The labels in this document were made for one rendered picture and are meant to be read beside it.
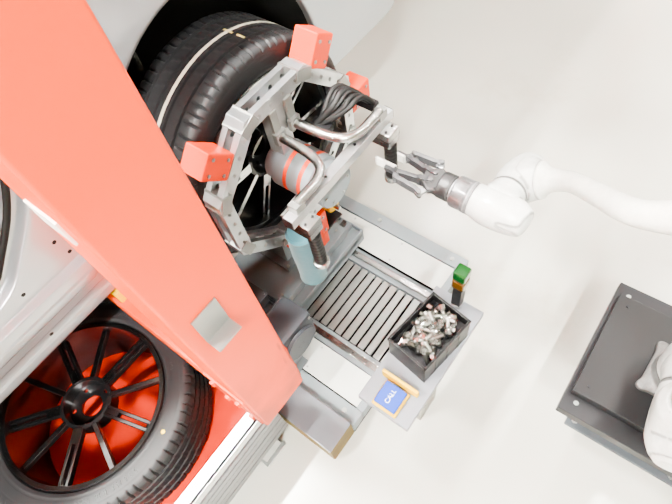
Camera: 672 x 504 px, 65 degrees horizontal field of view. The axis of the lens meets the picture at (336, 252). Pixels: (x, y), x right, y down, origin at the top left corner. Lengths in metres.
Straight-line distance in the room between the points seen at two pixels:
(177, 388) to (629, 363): 1.36
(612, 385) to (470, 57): 1.92
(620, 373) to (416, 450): 0.72
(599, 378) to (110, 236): 1.48
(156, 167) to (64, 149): 0.13
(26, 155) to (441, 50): 2.73
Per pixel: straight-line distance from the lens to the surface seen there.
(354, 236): 2.19
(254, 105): 1.31
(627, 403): 1.83
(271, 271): 2.07
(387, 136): 1.42
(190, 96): 1.34
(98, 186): 0.68
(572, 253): 2.40
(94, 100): 0.63
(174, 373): 1.70
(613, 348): 1.89
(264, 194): 1.65
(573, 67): 3.13
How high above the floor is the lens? 1.99
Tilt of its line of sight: 59 degrees down
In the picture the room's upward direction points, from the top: 13 degrees counter-clockwise
